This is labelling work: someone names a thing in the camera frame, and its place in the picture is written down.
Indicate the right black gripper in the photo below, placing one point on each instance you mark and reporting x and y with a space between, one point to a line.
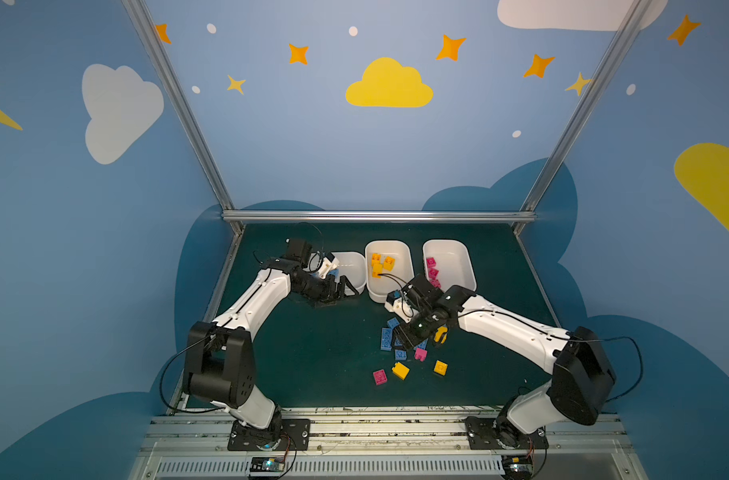
422 327

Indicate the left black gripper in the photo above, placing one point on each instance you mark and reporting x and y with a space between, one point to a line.
332 289

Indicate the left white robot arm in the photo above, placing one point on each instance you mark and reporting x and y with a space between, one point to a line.
219 362

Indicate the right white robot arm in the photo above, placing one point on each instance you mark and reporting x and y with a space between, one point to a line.
582 376

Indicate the left white plastic bin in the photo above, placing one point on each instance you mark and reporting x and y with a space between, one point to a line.
353 265

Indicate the white plastic bin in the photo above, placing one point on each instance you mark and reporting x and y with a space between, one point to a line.
353 265
402 272
453 262

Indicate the middle white plastic bin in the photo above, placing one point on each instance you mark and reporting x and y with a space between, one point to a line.
402 272

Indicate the right white plastic bin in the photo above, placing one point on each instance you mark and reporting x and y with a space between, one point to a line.
453 262

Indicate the right green circuit board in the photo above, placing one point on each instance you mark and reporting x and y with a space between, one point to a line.
517 467

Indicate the green circuit board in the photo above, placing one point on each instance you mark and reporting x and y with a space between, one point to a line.
517 467
267 466

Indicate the left green circuit board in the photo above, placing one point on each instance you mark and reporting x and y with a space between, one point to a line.
267 466

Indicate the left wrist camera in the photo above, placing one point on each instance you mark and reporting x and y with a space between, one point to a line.
328 264

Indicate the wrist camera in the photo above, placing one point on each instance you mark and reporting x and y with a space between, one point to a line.
328 264
395 303

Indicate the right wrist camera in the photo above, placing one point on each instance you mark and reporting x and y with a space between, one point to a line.
395 303

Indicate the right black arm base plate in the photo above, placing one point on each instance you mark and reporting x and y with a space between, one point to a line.
492 434

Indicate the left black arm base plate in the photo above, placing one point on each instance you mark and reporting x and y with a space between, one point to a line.
293 433

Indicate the aluminium front rail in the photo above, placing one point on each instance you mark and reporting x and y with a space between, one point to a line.
427 442

